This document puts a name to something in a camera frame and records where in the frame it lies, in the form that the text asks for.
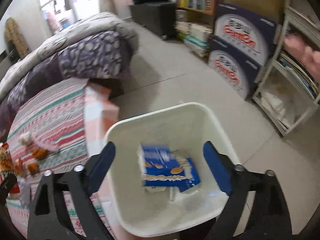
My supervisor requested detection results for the striped patterned bed sheet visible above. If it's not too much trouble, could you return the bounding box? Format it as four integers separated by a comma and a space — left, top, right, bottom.
7, 78, 119, 239

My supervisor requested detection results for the upper blue cardboard box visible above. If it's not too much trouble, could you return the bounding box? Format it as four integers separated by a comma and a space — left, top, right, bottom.
214, 3, 277, 66

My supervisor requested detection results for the purple patterned folded quilt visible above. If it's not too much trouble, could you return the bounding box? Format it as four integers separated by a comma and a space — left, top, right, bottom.
1, 12, 139, 137

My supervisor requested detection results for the white wire shelf rack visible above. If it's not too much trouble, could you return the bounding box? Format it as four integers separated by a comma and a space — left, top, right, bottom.
253, 7, 319, 136

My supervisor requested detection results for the lower blue cardboard box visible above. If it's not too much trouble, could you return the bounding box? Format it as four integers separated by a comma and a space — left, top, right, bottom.
208, 35, 261, 100

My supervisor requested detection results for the red snack bag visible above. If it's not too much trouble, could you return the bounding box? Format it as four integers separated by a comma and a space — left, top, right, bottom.
1, 142, 25, 199

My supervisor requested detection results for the person's bare hand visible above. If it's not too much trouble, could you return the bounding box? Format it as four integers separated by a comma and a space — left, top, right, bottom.
284, 34, 320, 82

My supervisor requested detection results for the wooden bookshelf with books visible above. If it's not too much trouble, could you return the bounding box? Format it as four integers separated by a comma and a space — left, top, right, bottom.
175, 0, 216, 58

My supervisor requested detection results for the white plastic trash bin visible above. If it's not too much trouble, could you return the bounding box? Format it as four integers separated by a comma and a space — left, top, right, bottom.
105, 102, 240, 238

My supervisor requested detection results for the blue cardboard box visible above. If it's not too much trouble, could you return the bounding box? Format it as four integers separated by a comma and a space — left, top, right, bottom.
214, 3, 277, 66
208, 35, 261, 100

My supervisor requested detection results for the black cabinet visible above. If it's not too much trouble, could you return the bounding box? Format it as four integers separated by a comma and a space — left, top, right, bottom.
130, 2, 176, 40

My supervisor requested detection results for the crumpled white tissue ball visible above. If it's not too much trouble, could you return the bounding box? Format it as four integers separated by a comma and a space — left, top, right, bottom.
18, 132, 33, 146

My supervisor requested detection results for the blue biscuit box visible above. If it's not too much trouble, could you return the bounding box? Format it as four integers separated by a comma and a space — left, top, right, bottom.
137, 144, 201, 193

